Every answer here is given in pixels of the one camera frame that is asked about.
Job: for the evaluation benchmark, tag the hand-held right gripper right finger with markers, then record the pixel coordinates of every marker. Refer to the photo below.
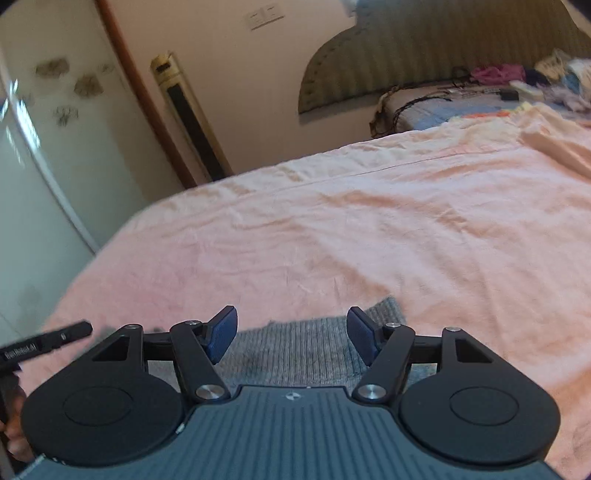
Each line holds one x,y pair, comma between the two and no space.
362,334

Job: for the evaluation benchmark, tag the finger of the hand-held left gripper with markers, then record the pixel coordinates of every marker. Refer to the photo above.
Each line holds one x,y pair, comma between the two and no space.
69,334

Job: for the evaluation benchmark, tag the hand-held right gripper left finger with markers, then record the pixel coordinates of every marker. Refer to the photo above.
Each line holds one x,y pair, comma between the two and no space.
220,334

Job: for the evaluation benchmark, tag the grey sweater with navy sleeves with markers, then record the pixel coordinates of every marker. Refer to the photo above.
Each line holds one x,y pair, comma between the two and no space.
295,350

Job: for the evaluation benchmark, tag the pile of mixed clothes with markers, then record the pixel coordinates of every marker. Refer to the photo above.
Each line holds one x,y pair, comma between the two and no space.
563,74

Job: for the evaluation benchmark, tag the person's left hand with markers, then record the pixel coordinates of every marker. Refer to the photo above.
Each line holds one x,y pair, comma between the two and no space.
18,443

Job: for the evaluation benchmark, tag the pink bed sheet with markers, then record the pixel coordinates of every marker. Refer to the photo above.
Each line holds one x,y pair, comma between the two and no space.
369,230

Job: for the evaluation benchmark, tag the white wardrobe door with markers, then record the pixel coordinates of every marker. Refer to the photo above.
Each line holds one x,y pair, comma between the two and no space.
69,138

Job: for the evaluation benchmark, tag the gold tower air conditioner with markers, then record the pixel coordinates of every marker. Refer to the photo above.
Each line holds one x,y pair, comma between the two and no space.
194,124

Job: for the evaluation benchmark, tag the small black device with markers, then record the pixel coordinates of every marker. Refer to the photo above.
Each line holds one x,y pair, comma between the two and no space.
510,95

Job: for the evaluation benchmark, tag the pink garment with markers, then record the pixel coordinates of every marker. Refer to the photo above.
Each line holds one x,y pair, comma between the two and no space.
498,73

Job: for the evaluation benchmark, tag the olive padded headboard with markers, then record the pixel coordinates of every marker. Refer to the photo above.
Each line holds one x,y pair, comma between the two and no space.
415,41

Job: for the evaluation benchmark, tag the brown wooden door frame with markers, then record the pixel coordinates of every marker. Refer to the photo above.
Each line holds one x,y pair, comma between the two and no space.
138,92

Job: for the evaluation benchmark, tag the white wall switch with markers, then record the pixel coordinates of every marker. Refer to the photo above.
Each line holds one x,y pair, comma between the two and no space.
265,16

